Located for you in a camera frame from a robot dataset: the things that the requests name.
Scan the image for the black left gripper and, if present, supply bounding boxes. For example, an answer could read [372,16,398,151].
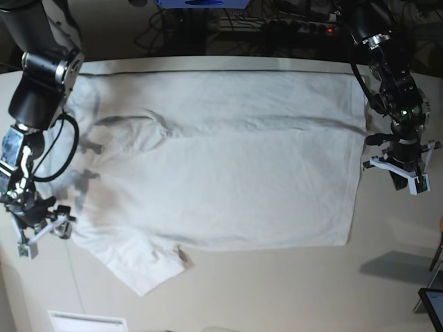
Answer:
[387,129,421,191]

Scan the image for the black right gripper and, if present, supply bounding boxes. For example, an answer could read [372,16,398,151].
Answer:
[5,196,77,239]

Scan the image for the white T-shirt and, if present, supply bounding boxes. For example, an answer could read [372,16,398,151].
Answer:
[38,71,365,296]

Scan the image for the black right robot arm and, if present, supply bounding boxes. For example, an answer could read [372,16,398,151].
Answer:
[1,1,84,241]

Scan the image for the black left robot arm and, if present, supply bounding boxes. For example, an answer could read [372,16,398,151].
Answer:
[341,1,440,195]

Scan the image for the white paper sheet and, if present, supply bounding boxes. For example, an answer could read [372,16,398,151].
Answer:
[48,311,129,332]

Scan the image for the grey tablet stand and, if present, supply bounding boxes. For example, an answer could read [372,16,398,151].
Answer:
[413,261,442,314]

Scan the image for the dark tablet screen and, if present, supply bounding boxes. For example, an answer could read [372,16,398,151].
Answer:
[418,288,442,332]

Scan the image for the power strip with red light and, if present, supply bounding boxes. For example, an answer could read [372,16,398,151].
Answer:
[298,22,336,36]

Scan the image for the blue box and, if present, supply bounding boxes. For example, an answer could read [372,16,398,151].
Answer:
[156,0,250,9]

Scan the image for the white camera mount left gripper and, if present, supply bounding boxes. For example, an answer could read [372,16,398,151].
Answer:
[362,140,442,196]

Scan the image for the white camera mount gripper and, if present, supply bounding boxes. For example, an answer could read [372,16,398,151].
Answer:
[362,140,442,196]
[13,217,60,259]

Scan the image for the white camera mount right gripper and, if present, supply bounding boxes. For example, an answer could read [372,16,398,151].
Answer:
[13,217,60,259]

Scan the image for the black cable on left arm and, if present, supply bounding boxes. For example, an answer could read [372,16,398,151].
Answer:
[349,58,395,146]

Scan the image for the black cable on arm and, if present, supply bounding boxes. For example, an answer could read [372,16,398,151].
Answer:
[349,58,395,146]
[33,113,81,183]

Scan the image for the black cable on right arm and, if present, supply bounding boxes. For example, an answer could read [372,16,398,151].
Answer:
[33,113,81,183]

